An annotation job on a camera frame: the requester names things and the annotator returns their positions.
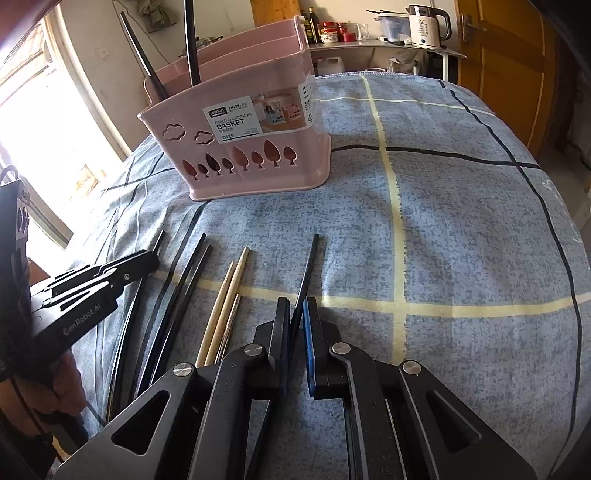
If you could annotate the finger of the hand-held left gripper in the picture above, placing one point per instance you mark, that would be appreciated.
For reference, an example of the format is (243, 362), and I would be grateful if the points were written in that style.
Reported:
(138, 263)
(87, 288)

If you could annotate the window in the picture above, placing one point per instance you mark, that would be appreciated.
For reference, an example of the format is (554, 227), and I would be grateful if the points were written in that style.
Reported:
(27, 115)

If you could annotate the clear drinking glass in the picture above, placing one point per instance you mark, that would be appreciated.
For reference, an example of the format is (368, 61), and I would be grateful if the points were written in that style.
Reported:
(361, 32)

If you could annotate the dark oil bottle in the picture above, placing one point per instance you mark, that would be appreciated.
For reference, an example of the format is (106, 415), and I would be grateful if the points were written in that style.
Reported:
(312, 27)

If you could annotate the clear plastic storage box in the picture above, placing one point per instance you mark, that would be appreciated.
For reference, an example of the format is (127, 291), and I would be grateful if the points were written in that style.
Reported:
(391, 28)

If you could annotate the hanging cloth bag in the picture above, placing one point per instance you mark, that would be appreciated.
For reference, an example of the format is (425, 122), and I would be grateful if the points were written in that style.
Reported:
(148, 16)

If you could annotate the light wooden chopstick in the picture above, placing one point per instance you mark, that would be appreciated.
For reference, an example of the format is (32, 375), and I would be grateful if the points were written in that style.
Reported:
(231, 295)
(217, 309)

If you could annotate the white plastic jug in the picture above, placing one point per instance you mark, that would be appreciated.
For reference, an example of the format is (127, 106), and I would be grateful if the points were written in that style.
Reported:
(331, 67)

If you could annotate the black chopstick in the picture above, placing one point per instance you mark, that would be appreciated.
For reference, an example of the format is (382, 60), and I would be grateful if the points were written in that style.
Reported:
(181, 309)
(170, 300)
(304, 281)
(131, 318)
(143, 55)
(191, 46)

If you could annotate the brown wooden door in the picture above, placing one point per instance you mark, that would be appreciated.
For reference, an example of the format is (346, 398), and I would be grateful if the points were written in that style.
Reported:
(503, 69)

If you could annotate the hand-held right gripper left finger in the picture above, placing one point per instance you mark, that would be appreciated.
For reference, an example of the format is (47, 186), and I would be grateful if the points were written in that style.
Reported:
(280, 332)

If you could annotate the bamboo cutting board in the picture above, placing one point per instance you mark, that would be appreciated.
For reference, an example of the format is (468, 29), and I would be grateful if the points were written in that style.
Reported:
(272, 9)

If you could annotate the steel kitchen table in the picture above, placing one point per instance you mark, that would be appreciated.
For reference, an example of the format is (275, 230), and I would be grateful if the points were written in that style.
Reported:
(369, 45)

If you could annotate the white jar with red lid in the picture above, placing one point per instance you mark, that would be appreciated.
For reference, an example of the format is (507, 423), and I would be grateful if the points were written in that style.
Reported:
(330, 33)

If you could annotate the silver metal chopstick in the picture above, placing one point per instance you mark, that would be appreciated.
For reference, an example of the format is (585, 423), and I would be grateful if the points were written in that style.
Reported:
(229, 325)

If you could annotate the pink plastic chopstick basket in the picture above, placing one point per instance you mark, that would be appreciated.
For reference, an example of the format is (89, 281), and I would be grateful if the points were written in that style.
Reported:
(159, 117)

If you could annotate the person's left hand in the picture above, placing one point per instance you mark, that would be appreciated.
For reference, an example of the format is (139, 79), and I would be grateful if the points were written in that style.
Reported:
(69, 378)

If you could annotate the white electric kettle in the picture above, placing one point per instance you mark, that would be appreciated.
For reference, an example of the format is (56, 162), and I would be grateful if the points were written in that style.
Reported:
(427, 27)

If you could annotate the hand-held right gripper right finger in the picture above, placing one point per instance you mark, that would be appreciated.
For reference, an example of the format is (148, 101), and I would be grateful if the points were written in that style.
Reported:
(310, 332)

